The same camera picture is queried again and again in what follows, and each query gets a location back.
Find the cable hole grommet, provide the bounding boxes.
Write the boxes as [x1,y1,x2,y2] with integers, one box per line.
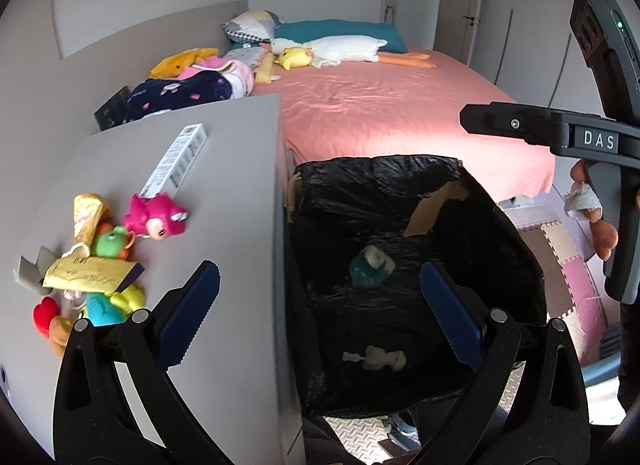
[0,364,10,397]

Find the white goose plush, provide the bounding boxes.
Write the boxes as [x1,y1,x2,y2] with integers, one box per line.
[262,35,436,69]

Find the brown plush toy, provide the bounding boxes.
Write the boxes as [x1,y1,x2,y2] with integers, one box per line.
[49,315,73,359]

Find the pink dinosaur toy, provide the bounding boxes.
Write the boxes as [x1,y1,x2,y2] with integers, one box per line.
[124,193,189,241]

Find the yellow popcorn snack bag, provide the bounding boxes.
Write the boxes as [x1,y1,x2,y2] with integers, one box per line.
[73,193,111,246]

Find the right hand with bandage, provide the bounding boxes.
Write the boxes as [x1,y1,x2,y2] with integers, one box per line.
[565,160,618,261]

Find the yellow duck plush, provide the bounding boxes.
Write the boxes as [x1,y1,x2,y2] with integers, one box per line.
[276,47,312,70]

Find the grey heart shaped block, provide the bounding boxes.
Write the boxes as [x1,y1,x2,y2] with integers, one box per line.
[13,246,58,296]

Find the black bag lined trash box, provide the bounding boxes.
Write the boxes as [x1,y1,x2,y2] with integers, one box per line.
[285,155,547,419]

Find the green orange snail toy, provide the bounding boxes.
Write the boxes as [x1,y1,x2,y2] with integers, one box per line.
[91,222,136,260]

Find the pink sheet bed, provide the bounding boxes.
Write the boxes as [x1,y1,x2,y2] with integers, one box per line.
[253,52,555,202]

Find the pink white blanket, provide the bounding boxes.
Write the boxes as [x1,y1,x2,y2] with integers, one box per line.
[177,56,254,99]

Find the patterned grey yellow pillow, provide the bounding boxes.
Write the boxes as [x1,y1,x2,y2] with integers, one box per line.
[222,10,281,44]

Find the navy patterned blanket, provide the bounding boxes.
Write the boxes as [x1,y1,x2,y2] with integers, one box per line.
[125,70,233,121]

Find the red heart toy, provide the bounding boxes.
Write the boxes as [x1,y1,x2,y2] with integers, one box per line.
[32,296,61,338]

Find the pink beige foam floor mat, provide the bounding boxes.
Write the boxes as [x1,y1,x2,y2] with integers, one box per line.
[504,206,606,365]

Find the black wall socket panel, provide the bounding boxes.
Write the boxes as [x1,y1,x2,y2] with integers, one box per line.
[94,86,130,131]

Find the teal pillow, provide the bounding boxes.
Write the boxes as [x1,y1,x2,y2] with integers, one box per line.
[274,20,408,53]

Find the yellow long bolster plush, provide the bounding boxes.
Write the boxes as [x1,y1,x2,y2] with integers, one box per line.
[253,51,276,84]

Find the teal yellow plush toy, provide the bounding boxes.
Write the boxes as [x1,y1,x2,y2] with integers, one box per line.
[82,284,146,326]

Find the yellow plush blanket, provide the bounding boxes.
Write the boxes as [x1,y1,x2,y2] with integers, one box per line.
[148,48,218,79]

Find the white long carton box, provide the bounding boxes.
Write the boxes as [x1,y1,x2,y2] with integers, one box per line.
[139,124,207,199]

